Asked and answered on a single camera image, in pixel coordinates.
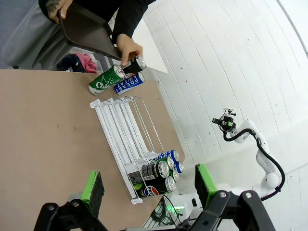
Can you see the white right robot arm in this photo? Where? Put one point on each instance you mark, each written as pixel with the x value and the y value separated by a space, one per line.
pixel 264 166

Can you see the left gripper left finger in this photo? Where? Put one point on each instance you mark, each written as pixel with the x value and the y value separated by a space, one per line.
pixel 92 190

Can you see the person's left hand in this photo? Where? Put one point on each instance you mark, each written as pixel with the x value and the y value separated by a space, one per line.
pixel 56 12

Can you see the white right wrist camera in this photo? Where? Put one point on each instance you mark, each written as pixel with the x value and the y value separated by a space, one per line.
pixel 228 111

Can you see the pink cloth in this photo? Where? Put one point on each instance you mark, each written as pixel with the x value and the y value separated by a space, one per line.
pixel 86 62

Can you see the blue Pocari Sweat can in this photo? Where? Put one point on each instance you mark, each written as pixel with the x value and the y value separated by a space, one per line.
pixel 180 167
pixel 127 83
pixel 172 155

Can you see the dark navy cloth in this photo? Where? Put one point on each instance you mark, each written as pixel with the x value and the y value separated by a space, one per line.
pixel 69 62

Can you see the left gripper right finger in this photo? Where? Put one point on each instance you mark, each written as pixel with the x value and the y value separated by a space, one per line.
pixel 204 183

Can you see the person in black jacket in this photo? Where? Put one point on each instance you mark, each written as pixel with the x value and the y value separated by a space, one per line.
pixel 29 36

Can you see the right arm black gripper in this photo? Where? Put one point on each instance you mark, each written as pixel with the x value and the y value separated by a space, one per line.
pixel 225 124

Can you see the white can dispenser rack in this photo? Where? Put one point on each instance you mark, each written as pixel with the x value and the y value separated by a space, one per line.
pixel 115 134

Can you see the person's right forearm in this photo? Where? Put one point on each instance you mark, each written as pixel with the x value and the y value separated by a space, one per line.
pixel 127 21

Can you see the person's right hand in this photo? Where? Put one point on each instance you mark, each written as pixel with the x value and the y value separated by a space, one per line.
pixel 128 47

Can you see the black Pepsi can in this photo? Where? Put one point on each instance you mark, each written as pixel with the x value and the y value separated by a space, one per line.
pixel 149 170
pixel 133 67
pixel 156 188

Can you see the clear bin with clothes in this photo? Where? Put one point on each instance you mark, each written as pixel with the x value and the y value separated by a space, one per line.
pixel 99 65

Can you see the green Chilsung cider can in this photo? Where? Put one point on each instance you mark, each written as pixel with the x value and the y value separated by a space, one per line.
pixel 103 80
pixel 170 162
pixel 175 175

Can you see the dark brown serving tray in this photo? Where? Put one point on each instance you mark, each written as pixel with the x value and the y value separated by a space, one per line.
pixel 91 33

